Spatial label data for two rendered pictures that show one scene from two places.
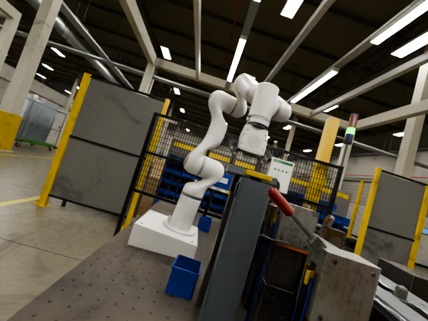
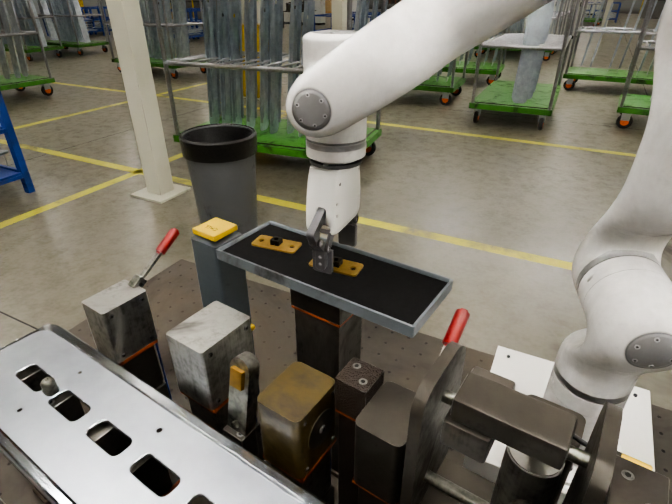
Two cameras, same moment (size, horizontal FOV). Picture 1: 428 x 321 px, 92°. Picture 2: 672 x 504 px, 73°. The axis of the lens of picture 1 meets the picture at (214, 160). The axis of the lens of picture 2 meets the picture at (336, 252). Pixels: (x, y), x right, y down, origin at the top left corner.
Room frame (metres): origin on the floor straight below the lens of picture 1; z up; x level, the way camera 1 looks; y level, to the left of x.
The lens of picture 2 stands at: (1.07, -0.66, 1.55)
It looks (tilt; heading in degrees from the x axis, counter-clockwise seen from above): 30 degrees down; 120
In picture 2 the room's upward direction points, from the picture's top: straight up
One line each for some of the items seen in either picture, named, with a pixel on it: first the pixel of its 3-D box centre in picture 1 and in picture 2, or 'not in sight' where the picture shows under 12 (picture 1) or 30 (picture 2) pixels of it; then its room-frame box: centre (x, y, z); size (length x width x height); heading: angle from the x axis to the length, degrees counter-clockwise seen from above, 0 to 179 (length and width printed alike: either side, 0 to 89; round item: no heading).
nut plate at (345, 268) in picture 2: not in sight; (336, 262); (0.75, -0.11, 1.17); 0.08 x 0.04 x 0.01; 6
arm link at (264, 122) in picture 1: (256, 123); (336, 146); (0.75, -0.11, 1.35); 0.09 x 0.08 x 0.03; 96
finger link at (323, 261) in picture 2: (260, 165); (319, 255); (0.76, -0.17, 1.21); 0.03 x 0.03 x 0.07; 6
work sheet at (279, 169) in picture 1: (279, 175); not in sight; (1.96, -0.64, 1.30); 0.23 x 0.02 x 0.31; 86
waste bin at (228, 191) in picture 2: not in sight; (224, 184); (-1.13, 1.55, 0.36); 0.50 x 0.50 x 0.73
